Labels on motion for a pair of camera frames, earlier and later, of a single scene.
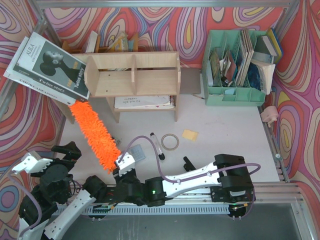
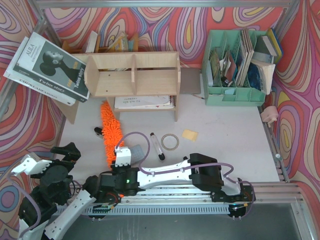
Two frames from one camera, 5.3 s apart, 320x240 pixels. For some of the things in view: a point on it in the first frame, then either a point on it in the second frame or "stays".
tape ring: [169, 134] stays
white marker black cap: [160, 155] stays
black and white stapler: [118, 142] -> [98, 131]
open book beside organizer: [260, 75] stays
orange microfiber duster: [106, 149] -> [111, 131]
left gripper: [58, 161] stays
